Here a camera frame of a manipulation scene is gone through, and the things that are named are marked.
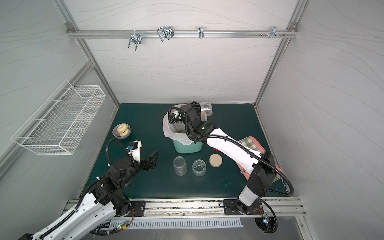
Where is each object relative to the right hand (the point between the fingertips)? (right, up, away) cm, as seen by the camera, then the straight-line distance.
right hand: (198, 105), depth 74 cm
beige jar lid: (+11, -32, +15) cm, 37 cm away
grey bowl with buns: (-51, -15, +24) cm, 58 cm away
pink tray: (+27, -37, +10) cm, 47 cm away
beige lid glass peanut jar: (+1, -36, +13) cm, 38 cm away
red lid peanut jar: (+4, -3, -3) cm, 6 cm away
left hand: (-24, -24, +1) cm, 34 cm away
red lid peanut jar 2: (-9, -32, +3) cm, 33 cm away
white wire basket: (-65, -10, -6) cm, 66 cm away
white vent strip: (-22, -57, -4) cm, 61 cm away
